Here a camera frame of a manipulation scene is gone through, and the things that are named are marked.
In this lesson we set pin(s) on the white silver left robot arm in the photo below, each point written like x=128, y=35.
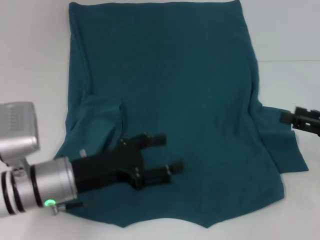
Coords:
x=42, y=182

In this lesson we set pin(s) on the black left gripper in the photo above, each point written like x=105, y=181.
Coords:
x=107, y=167

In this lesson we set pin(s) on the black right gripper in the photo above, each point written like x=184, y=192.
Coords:
x=308, y=122

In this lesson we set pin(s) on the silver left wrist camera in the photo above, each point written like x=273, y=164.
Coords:
x=17, y=130

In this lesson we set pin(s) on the dark teal shirt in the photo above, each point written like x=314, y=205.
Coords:
x=175, y=75

